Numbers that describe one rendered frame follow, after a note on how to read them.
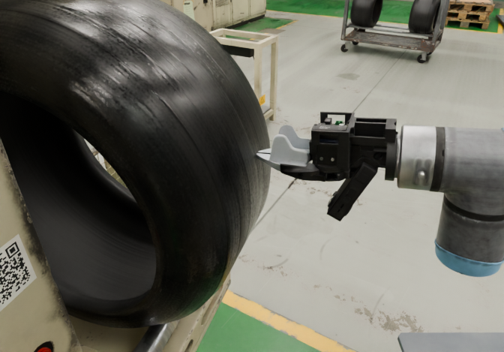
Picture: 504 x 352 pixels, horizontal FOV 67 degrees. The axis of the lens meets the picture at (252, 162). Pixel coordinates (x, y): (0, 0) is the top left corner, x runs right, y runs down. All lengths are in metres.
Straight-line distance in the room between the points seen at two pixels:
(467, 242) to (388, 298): 1.54
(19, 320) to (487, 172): 0.61
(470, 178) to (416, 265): 1.82
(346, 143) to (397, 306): 1.63
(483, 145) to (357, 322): 1.54
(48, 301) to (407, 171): 0.52
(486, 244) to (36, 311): 0.61
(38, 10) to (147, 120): 0.20
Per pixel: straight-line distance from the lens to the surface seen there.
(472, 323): 2.19
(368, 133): 0.57
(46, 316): 0.63
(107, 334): 0.98
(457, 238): 0.61
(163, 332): 0.81
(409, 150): 0.54
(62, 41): 0.52
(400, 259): 2.35
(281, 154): 0.58
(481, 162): 0.55
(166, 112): 0.48
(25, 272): 0.57
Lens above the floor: 1.57
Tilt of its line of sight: 31 degrees down
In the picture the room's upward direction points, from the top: straight up
